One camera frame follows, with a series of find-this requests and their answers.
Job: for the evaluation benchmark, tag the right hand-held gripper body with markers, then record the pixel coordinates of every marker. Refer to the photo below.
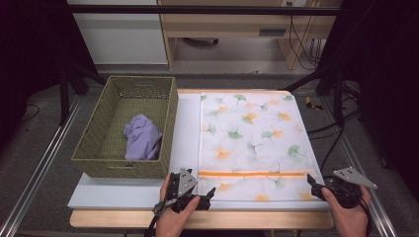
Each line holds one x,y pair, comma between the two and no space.
347,193

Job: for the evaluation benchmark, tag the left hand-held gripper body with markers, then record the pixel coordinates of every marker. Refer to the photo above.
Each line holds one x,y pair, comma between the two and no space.
186,181

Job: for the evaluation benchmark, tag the purple garment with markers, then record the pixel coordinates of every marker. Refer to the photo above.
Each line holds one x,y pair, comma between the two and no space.
143,138

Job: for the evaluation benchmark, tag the white leaf-print mesh laundry bag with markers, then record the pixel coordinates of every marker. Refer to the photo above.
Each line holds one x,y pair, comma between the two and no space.
257,141

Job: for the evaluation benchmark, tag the green woven basket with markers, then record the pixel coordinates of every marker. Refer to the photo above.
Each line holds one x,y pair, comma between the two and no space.
128,108

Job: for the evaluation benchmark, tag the person's right hand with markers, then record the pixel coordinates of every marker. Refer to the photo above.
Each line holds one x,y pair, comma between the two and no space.
352,220

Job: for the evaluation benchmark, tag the person's left hand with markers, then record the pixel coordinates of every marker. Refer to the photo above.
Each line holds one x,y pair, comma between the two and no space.
171,223

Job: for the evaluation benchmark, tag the white board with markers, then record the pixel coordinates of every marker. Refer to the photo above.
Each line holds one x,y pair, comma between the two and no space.
187,131

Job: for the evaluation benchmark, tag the yellow and black tool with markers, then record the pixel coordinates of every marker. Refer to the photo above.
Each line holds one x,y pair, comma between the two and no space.
311,104

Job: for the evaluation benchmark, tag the black metal stand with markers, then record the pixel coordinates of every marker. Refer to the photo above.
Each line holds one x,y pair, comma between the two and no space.
338,98
64,98

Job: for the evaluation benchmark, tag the black curtain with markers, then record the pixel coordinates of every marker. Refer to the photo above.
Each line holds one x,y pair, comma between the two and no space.
385,82
29,49

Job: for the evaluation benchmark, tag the black chair base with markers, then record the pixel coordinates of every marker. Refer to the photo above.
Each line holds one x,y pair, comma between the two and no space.
201,41

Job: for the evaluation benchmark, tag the white cabinet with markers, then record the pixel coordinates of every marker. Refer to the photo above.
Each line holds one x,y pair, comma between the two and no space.
125,39

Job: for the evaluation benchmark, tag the light wooden desk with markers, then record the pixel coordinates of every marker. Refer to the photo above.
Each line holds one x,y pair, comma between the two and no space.
230,23

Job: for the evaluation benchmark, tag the black horizontal bar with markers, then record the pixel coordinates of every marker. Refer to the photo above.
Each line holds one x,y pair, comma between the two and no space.
197,10

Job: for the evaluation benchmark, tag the metal floor rail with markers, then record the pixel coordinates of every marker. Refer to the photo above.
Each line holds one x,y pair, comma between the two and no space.
369,184
39,168

